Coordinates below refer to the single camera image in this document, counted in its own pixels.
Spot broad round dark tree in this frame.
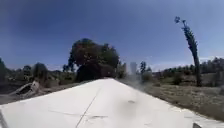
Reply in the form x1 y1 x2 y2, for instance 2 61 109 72
67 37 121 83

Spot pale concrete path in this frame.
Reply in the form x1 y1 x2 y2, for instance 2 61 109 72
0 77 224 128

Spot small dark bush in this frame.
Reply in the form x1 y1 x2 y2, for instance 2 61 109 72
32 62 49 83

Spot tall thin leaning tree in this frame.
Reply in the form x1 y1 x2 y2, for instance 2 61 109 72
174 16 203 88

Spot dry grass field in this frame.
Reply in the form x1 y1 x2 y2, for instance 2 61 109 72
117 74 224 123

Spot distant row of trees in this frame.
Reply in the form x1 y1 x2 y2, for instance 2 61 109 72
151 57 224 79

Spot scrubby ground with debris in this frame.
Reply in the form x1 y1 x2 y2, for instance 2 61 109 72
0 77 91 106

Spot robot's own part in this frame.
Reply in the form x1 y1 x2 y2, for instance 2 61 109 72
192 122 202 128

